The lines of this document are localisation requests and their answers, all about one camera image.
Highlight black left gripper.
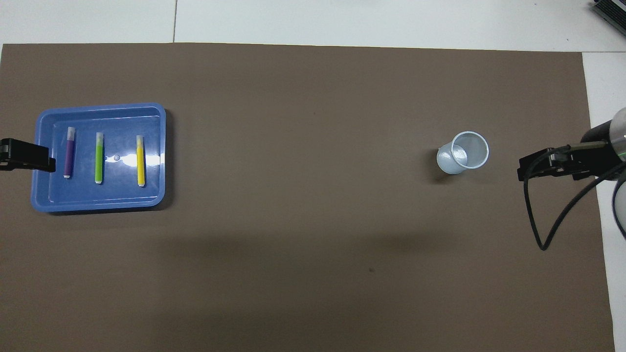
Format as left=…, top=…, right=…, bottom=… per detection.
left=0, top=138, right=56, bottom=173

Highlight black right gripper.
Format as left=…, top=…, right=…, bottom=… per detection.
left=517, top=120, right=618, bottom=181

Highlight purple marker pen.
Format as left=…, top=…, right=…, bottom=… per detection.
left=64, top=127, right=77, bottom=179

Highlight green marker pen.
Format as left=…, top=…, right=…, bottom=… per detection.
left=94, top=132, right=104, bottom=185

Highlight yellow marker pen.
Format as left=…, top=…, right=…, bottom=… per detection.
left=136, top=135, right=146, bottom=187

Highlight clear plastic cup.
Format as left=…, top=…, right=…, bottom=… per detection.
left=436, top=131, right=490, bottom=175

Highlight blue plastic tray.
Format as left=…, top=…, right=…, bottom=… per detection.
left=31, top=103, right=167, bottom=214

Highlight grey ribbed device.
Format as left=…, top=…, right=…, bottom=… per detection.
left=589, top=0, right=626, bottom=30

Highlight brown paper table mat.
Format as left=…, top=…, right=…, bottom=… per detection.
left=0, top=43, right=616, bottom=352

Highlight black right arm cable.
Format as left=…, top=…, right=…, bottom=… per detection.
left=523, top=141, right=626, bottom=251

